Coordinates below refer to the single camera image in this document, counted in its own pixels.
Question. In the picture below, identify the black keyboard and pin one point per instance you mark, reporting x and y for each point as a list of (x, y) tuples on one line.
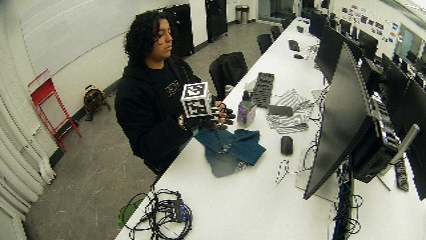
[(264, 89)]

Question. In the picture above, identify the black and white striped cloth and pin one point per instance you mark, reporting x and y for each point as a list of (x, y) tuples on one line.
[(291, 121)]

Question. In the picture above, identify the white radiator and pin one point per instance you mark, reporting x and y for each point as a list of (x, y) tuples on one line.
[(20, 166)]

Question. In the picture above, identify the purple bottle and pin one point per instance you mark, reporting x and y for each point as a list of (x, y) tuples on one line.
[(247, 111)]

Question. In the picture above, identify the large black monitor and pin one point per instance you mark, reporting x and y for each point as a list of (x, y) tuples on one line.
[(341, 126)]

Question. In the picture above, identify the white cube with black markers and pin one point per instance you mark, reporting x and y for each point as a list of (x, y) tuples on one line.
[(196, 100)]

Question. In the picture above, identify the small black mouse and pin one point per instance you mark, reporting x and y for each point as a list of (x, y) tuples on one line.
[(298, 56)]

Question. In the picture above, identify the brown and black backpack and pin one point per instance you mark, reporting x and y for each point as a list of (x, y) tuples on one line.
[(93, 100)]

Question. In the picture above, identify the black cabinet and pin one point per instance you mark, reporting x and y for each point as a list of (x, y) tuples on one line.
[(180, 30), (216, 20)]

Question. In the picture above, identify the black remote control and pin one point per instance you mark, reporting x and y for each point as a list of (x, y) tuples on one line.
[(401, 175)]

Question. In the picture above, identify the metal trash can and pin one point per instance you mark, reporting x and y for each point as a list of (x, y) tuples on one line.
[(243, 14)]

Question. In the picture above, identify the black office chair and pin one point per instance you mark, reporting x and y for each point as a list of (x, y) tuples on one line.
[(228, 71), (276, 32), (264, 42)]

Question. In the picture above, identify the red step ladder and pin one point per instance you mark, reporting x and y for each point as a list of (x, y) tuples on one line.
[(47, 103)]

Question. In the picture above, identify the teal cloth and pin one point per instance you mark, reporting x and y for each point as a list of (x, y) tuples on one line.
[(235, 148)]

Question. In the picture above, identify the the person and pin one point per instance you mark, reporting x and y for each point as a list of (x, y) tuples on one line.
[(151, 100)]

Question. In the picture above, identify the grey flat box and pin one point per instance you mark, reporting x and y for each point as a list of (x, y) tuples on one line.
[(280, 110)]

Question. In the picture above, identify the small black device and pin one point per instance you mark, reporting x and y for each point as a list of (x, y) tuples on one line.
[(293, 45)]

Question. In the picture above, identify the black computer mouse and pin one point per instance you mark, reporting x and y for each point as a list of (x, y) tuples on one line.
[(287, 145)]

